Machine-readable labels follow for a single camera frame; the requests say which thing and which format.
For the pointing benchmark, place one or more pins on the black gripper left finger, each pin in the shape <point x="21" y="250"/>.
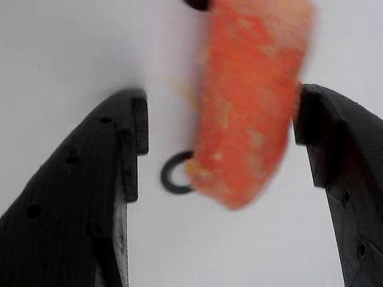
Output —
<point x="74" y="194"/>

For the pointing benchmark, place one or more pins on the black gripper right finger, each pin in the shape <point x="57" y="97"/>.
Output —
<point x="353" y="164"/>

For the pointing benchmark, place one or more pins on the orange food piece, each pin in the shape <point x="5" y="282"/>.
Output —
<point x="248" y="104"/>

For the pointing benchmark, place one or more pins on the white paper sheet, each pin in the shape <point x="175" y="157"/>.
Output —
<point x="60" y="45"/>

